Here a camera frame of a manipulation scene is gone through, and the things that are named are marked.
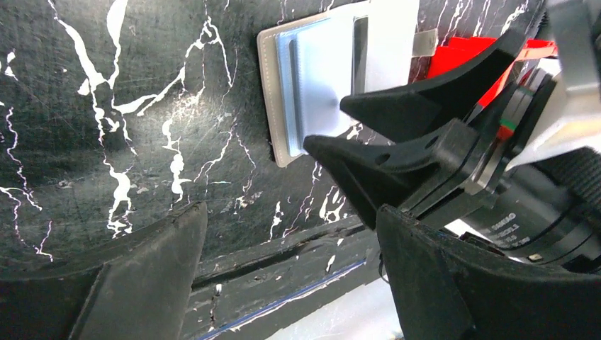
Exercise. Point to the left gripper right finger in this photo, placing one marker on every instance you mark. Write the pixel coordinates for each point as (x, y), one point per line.
(444, 288)

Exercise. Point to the grey leather card holder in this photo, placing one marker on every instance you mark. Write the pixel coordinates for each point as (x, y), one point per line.
(306, 67)

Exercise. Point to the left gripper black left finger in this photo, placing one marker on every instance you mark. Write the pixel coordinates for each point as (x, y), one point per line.
(133, 287)

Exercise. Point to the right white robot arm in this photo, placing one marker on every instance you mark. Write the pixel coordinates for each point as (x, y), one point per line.
(549, 212)

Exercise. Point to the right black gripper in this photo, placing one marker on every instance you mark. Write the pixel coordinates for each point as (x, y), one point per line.
(454, 167)

